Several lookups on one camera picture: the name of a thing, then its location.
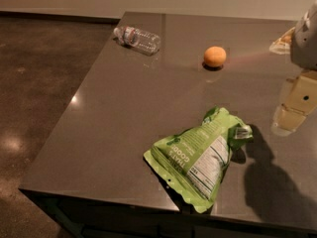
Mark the clear plastic water bottle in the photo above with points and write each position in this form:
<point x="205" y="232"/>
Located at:
<point x="141" y="41"/>

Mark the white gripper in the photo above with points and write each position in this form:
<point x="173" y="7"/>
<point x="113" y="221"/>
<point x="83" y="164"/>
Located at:
<point x="305" y="42"/>

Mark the green rice chip bag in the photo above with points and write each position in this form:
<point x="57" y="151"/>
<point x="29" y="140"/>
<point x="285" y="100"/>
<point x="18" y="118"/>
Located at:
<point x="193" y="162"/>

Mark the orange fruit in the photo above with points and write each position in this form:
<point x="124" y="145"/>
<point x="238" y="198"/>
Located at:
<point x="215" y="56"/>

